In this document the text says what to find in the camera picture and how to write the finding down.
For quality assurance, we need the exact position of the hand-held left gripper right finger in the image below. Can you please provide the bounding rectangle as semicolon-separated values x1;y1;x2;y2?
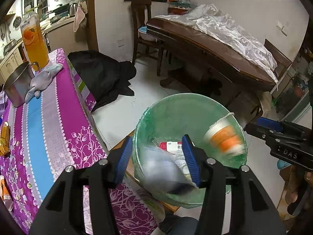
181;134;286;235

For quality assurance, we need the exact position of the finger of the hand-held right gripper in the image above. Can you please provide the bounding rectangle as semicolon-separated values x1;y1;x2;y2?
257;117;313;135
243;123;307;148

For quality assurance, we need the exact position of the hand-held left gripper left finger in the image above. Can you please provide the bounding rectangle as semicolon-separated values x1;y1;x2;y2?
29;135;134;235

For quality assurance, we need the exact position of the red and white medicine box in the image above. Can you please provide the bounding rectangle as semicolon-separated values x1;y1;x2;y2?
159;141;186;158

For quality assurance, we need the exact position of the white plastic packet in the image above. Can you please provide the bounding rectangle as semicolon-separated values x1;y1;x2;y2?
141;146;197;196

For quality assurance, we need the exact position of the orange striped paper cup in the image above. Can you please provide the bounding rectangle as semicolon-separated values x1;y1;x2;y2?
204;116;246;157

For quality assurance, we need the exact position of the waste bin with green bag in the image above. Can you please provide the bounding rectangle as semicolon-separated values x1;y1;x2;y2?
131;93;247;210

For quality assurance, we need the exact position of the white and orange carton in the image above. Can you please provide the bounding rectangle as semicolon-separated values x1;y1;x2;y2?
0;175;14;211

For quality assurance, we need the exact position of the person's right forearm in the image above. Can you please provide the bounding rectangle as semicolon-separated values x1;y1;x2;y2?
286;165;313;213

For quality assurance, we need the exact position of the beige cloth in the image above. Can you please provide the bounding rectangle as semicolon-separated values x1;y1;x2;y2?
257;90;273;118

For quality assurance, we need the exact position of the person's leg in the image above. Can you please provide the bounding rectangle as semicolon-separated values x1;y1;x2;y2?
158;215;200;235

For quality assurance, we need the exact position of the purple blue patterned tablecloth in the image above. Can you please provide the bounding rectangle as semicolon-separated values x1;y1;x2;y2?
0;48;167;235

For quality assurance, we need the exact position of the black cloth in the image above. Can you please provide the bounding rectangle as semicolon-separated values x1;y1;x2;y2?
67;50;137;110

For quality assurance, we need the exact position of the dark wooden dining table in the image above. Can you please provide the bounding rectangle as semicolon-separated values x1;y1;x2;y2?
145;15;279;118

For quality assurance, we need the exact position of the white plastic sheet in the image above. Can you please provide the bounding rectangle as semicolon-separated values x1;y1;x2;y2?
153;4;279;85

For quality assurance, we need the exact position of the steel pot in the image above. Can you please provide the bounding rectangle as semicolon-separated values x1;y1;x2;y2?
2;61;40;108

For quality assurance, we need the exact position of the blue and white basin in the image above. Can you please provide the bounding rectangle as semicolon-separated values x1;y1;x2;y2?
138;27;157;42

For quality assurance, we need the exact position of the kitchen counter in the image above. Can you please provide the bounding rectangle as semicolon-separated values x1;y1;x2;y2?
0;15;76;84

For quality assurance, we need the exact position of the orange juice bottle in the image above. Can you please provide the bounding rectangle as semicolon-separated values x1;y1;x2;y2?
21;10;50;71

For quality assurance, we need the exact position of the red plastic basin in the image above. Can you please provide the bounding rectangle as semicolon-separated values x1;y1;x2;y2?
169;7;189;15

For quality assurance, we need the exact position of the green plastic basket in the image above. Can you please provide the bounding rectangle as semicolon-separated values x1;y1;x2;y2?
169;1;192;8

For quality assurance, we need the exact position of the hanging pink towel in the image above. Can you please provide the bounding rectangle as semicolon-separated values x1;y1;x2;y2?
73;1;88;32

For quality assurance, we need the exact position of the tall-backed wooden chair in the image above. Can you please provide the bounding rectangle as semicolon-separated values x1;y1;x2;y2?
131;0;164;76

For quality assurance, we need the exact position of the black wok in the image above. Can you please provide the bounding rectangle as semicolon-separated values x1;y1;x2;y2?
50;4;71;14

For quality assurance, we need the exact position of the double wall socket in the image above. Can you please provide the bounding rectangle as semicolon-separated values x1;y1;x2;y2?
276;21;288;36

